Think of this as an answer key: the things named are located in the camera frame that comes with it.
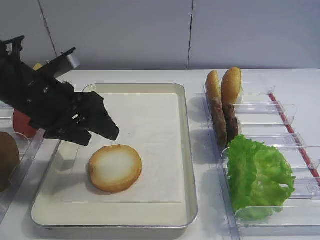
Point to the red tomato slice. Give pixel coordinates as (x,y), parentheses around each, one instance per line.
(21,124)

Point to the clear acrylic rack right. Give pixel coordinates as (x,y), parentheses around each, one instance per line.
(262,118)

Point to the yellow cheese slices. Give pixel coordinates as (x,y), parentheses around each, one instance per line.
(37,66)

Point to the cream metal tray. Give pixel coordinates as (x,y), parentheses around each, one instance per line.
(49,210)

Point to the sesame bun half right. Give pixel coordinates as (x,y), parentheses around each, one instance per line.
(231,85)

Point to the green lettuce leaf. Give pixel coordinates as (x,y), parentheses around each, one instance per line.
(259,177)

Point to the brown meat patty rear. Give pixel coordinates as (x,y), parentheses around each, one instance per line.
(232,126)

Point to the sesame bun half left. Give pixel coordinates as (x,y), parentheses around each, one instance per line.
(212,85)

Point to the clear acrylic rack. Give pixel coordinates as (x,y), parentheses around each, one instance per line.
(28,148)
(262,118)

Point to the brown meat patty front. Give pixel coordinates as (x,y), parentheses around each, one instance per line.
(219,122)

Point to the sesame bun half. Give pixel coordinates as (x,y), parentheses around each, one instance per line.
(212,85)
(231,85)

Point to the cut bun bottom half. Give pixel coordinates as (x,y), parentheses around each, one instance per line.
(114,168)

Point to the clear acrylic rack left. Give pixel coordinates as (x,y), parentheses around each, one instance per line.
(28,148)

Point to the brown meat patty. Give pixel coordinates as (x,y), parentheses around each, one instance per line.
(232,126)
(219,122)

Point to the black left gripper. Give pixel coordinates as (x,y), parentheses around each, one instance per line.
(50,104)

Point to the brown bun in left rack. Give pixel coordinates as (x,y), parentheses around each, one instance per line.
(9,159)

